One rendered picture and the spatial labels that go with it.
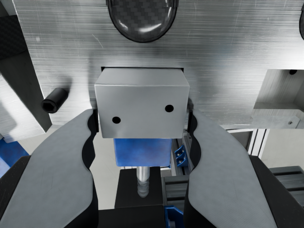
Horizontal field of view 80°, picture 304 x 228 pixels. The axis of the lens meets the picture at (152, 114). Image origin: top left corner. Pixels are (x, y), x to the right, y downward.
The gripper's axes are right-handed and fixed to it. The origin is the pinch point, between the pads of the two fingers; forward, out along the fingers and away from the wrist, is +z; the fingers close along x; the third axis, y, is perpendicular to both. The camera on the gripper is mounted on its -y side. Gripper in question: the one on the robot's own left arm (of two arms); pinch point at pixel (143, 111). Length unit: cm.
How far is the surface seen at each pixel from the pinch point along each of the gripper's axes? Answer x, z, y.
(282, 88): 11.9, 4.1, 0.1
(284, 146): 103, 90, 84
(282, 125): 19.3, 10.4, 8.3
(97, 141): -34, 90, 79
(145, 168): 0.1, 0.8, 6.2
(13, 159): -14.0, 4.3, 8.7
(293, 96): 13.2, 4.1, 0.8
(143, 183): -0.1, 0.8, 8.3
